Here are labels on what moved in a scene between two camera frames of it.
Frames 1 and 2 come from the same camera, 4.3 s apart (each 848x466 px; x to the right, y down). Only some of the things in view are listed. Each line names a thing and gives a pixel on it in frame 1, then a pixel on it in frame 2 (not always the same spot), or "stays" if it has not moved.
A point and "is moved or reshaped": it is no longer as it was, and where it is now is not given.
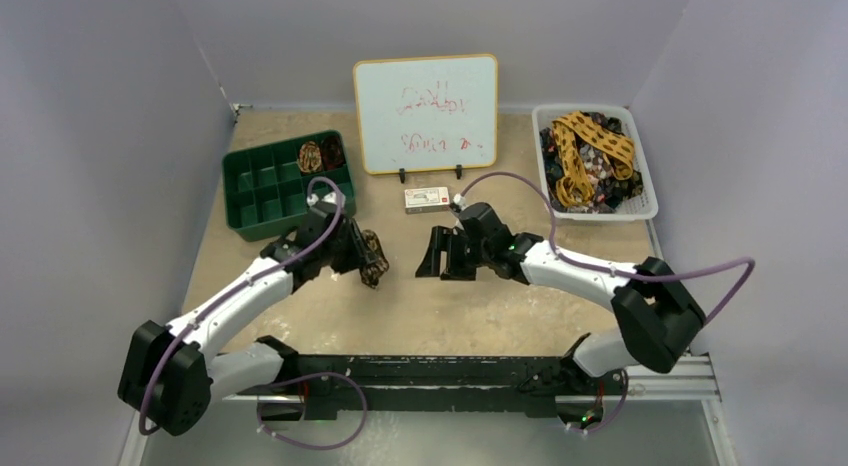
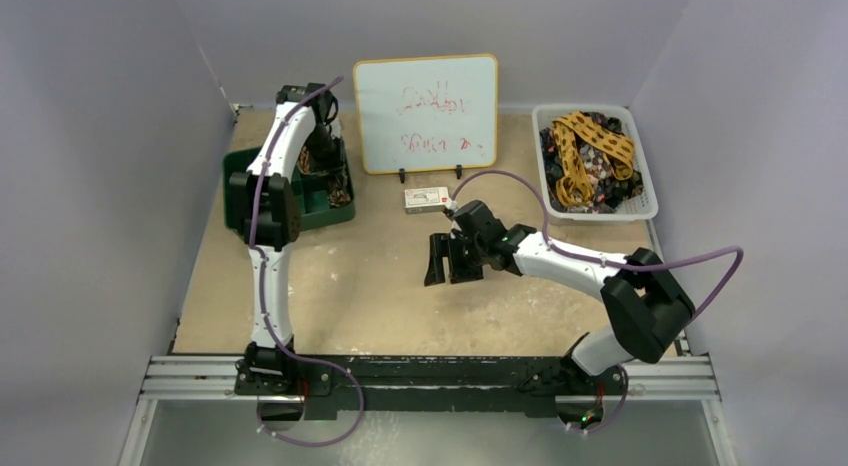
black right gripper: [456, 252] stays
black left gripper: [359, 254] -> [334, 165]
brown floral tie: [371, 273] is moved or reshaped
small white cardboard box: [426, 200] stays
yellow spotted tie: [575, 188] stays
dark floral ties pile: [608, 192] stays
